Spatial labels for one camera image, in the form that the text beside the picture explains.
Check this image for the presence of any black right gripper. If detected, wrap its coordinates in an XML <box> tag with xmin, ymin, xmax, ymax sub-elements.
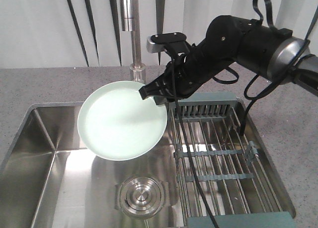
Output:
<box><xmin>139</xmin><ymin>43</ymin><xmax>224</xmax><ymax>106</ymax></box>

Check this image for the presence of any pale green round plate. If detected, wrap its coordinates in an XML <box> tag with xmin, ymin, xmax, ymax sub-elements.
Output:
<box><xmin>77</xmin><ymin>81</ymin><xmax>167</xmax><ymax>161</ymax></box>

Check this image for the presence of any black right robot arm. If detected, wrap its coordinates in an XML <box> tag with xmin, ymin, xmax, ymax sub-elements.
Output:
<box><xmin>139</xmin><ymin>15</ymin><xmax>318</xmax><ymax>101</ymax></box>

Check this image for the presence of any teal steel drying rack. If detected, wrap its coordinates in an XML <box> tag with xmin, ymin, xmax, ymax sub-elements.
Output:
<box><xmin>168</xmin><ymin>92</ymin><xmax>296</xmax><ymax>228</ymax></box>

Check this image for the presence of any chrome kitchen faucet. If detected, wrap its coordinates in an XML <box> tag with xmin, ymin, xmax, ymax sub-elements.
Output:
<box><xmin>120</xmin><ymin>0</ymin><xmax>146</xmax><ymax>84</ymax></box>

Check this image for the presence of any round steel sink drain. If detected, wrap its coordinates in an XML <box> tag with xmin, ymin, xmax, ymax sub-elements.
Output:
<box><xmin>115</xmin><ymin>176</ymin><xmax>169</xmax><ymax>220</ymax></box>

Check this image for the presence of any stainless steel sink basin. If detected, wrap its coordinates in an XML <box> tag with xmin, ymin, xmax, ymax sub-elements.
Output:
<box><xmin>0</xmin><ymin>103</ymin><xmax>184</xmax><ymax>228</ymax></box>

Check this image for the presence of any black camera cable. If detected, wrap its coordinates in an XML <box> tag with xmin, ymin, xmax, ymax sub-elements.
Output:
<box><xmin>163</xmin><ymin>45</ymin><xmax>221</xmax><ymax>228</ymax></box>

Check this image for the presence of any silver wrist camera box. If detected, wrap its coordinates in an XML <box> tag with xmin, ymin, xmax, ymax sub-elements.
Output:
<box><xmin>146</xmin><ymin>32</ymin><xmax>187</xmax><ymax>53</ymax></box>

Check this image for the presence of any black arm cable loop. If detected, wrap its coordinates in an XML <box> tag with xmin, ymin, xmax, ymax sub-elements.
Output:
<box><xmin>212</xmin><ymin>0</ymin><xmax>318</xmax><ymax>137</ymax></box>

